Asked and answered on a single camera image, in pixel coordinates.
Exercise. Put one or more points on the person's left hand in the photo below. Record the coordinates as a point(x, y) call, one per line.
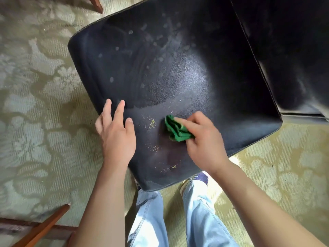
point(118, 144)

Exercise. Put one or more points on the person's right hand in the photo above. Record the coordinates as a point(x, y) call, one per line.
point(208, 149)

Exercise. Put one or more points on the green cleaning cloth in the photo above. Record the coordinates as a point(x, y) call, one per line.
point(177, 132)

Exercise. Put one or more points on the black leather chair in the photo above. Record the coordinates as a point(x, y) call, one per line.
point(180, 61)

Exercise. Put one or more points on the person's right forearm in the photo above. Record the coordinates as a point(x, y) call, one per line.
point(262, 208)

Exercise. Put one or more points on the person's left forearm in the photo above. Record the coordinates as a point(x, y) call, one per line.
point(102, 210)

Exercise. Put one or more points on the white and navy right shoe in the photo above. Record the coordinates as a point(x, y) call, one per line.
point(198, 177)

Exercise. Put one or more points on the light blue jeans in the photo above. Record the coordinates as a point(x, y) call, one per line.
point(200, 221)

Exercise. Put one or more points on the brown wooden furniture frame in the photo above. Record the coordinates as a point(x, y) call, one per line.
point(43, 225)

